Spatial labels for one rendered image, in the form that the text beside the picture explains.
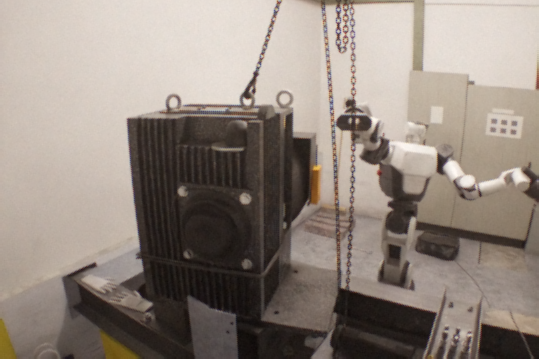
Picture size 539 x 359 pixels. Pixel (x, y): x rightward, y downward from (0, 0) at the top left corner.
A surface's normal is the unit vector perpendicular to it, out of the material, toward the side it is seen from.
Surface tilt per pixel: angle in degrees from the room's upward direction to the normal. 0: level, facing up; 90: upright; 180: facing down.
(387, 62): 90
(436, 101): 90
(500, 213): 90
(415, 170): 80
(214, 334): 90
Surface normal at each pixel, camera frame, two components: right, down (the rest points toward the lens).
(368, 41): -0.53, 0.21
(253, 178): -0.29, 0.23
